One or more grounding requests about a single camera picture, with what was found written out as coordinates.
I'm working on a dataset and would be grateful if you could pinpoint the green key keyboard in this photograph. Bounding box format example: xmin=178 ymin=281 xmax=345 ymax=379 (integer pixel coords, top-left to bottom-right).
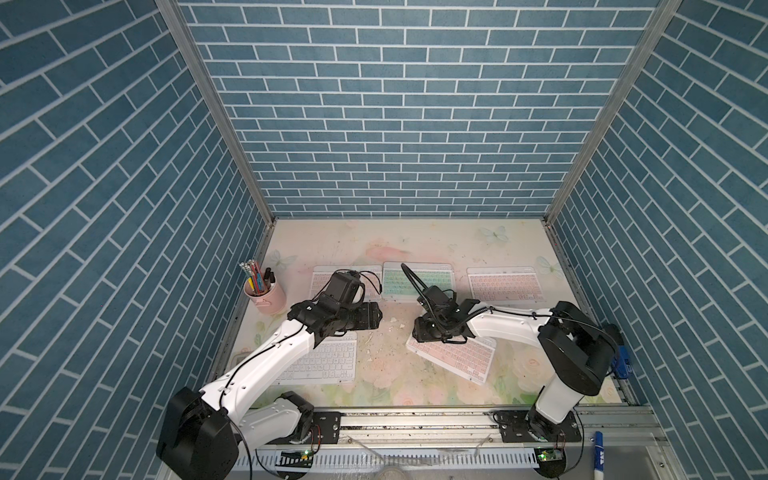
xmin=382 ymin=262 xmax=455 ymax=302

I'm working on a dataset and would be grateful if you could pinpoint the pink keyboard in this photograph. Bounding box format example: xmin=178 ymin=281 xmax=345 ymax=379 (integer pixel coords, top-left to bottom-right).
xmin=309 ymin=265 xmax=383 ymax=301
xmin=467 ymin=267 xmax=544 ymax=304
xmin=406 ymin=338 xmax=497 ymax=385

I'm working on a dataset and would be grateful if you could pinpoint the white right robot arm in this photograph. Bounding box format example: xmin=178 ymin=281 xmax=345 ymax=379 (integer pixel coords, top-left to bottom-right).
xmin=412 ymin=290 xmax=619 ymax=442

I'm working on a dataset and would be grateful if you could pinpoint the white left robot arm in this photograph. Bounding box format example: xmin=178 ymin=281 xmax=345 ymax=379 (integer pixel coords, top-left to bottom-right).
xmin=156 ymin=301 xmax=383 ymax=479

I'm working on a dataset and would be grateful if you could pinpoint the white key keyboard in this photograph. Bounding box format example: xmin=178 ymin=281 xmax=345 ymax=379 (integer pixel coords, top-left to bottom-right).
xmin=274 ymin=332 xmax=358 ymax=386

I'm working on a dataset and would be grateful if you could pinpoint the pink pen holder cup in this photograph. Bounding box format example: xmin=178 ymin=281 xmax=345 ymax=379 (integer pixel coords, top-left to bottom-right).
xmin=243 ymin=281 xmax=287 ymax=315

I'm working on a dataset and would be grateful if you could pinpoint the coloured pens bundle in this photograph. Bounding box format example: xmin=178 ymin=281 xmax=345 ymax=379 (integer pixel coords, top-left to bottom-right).
xmin=239 ymin=259 xmax=277 ymax=296

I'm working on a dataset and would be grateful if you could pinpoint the blue stapler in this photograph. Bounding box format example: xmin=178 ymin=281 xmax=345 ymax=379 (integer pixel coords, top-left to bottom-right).
xmin=605 ymin=324 xmax=633 ymax=380

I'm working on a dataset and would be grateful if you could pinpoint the blue white marker pen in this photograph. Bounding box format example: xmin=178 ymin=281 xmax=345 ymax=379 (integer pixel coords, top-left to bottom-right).
xmin=593 ymin=431 xmax=605 ymax=480

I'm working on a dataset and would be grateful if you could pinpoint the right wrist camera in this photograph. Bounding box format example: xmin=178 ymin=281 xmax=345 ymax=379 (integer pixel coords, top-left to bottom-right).
xmin=423 ymin=286 xmax=457 ymax=312

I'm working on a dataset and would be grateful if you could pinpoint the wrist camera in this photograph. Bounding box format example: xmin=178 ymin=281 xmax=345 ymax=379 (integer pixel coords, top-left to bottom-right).
xmin=323 ymin=270 xmax=365 ymax=307
xmin=423 ymin=286 xmax=457 ymax=312

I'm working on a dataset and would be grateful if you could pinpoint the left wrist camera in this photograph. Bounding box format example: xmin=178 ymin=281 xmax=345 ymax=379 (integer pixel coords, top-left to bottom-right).
xmin=323 ymin=270 xmax=365 ymax=307

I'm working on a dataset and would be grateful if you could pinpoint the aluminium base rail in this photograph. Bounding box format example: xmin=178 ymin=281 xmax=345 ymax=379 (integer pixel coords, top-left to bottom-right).
xmin=179 ymin=404 xmax=667 ymax=472

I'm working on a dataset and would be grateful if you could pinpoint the aluminium corner post left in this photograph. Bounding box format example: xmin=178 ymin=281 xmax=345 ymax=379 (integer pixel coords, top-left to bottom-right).
xmin=156 ymin=0 xmax=275 ymax=228

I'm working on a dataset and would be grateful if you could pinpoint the aluminium corner post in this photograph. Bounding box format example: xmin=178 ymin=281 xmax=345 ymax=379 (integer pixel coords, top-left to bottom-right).
xmin=156 ymin=0 xmax=275 ymax=228
xmin=543 ymin=0 xmax=681 ymax=228

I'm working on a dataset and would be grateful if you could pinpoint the aluminium corner post right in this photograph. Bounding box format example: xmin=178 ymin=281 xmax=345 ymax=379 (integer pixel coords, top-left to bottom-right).
xmin=543 ymin=0 xmax=681 ymax=228

